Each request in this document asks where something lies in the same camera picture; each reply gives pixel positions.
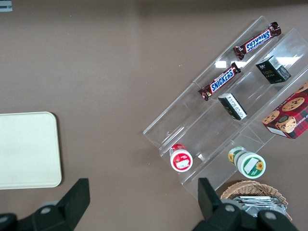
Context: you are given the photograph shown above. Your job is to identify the red lidded yogurt cup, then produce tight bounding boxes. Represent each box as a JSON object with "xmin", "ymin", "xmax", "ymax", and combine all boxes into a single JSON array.
[{"xmin": 169, "ymin": 143, "xmax": 193, "ymax": 172}]

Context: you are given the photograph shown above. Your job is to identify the Snickers chocolate bar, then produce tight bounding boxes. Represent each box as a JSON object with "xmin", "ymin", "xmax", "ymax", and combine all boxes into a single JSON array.
[
  {"xmin": 233, "ymin": 21, "xmax": 282, "ymax": 61},
  {"xmin": 198, "ymin": 62, "xmax": 242, "ymax": 102}
]

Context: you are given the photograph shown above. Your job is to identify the green sunflower yogurt cup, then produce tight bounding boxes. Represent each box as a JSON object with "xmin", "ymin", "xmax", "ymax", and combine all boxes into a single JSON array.
[{"xmin": 227, "ymin": 146, "xmax": 267, "ymax": 179}]

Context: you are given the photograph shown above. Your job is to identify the red plaid cookie box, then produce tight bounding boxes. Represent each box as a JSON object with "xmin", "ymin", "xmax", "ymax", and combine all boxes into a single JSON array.
[{"xmin": 261, "ymin": 81, "xmax": 308, "ymax": 140}]

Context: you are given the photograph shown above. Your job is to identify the grey white striped panel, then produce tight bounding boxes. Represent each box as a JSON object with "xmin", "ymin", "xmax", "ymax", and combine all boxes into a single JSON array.
[{"xmin": 0, "ymin": 0, "xmax": 13, "ymax": 13}]

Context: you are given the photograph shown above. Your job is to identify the black box with white label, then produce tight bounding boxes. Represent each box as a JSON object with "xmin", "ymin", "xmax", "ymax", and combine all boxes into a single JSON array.
[{"xmin": 218, "ymin": 92, "xmax": 248, "ymax": 121}]

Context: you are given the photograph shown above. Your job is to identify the clear acrylic tiered display shelf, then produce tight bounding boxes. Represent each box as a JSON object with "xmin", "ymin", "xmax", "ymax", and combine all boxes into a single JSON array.
[{"xmin": 142, "ymin": 15, "xmax": 308, "ymax": 201}]

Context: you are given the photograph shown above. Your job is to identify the black box with gold print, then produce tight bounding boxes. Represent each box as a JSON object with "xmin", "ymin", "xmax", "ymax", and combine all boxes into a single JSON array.
[{"xmin": 255, "ymin": 55, "xmax": 292, "ymax": 85}]

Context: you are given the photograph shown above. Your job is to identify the cream rectangular tray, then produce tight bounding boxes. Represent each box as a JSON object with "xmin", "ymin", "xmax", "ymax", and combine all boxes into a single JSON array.
[{"xmin": 0, "ymin": 111, "xmax": 63, "ymax": 190}]

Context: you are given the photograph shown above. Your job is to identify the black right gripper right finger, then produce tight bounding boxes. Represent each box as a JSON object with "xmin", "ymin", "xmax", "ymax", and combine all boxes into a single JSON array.
[{"xmin": 192, "ymin": 178, "xmax": 243, "ymax": 231}]

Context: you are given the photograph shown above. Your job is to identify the foil wrapped sandwich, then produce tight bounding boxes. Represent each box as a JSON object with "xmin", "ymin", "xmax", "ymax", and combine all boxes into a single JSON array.
[{"xmin": 230, "ymin": 195, "xmax": 289, "ymax": 218}]

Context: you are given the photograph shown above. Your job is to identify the woven wicker basket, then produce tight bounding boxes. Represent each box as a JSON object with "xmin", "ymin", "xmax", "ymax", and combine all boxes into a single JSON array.
[{"xmin": 220, "ymin": 180, "xmax": 293, "ymax": 222}]

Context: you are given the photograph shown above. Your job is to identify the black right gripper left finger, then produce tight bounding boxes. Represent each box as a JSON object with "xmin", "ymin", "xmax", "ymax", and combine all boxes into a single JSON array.
[{"xmin": 30, "ymin": 178, "xmax": 91, "ymax": 231}]

